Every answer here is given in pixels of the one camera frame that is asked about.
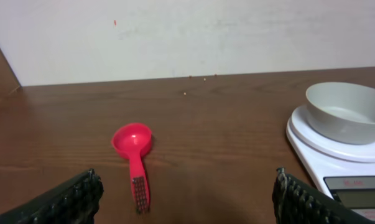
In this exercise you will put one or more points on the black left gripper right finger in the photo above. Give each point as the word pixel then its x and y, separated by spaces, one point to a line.
pixel 295 202

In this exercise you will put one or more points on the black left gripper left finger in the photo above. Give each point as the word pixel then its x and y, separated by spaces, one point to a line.
pixel 76 201

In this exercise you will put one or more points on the grey plastic bowl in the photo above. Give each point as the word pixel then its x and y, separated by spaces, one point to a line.
pixel 343 112

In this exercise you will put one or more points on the white digital kitchen scale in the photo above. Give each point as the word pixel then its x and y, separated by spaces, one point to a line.
pixel 343 172

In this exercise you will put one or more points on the red plastic measuring scoop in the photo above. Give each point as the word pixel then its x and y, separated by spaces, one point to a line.
pixel 132 142

